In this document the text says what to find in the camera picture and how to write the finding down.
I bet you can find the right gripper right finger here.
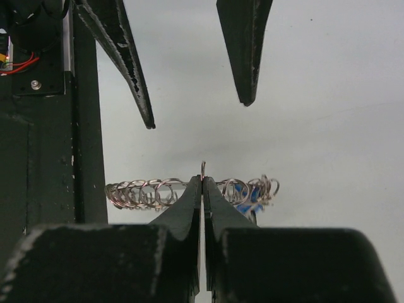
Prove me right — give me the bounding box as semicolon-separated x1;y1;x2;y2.
203;177;396;302

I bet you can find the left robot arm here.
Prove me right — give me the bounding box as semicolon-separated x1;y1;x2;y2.
1;1;273;129

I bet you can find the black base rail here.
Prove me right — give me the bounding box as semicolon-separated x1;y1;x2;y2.
1;5;107;259

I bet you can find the blue tag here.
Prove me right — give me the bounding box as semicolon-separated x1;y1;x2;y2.
235;187;264;222

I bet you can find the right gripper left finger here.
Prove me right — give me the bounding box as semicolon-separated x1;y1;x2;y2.
1;176;202;302

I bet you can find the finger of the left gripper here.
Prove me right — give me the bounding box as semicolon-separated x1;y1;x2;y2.
75;0;155;129
216;0;273;107

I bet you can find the metal disc with keyrings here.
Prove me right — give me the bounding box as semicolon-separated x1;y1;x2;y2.
104;174;280;210

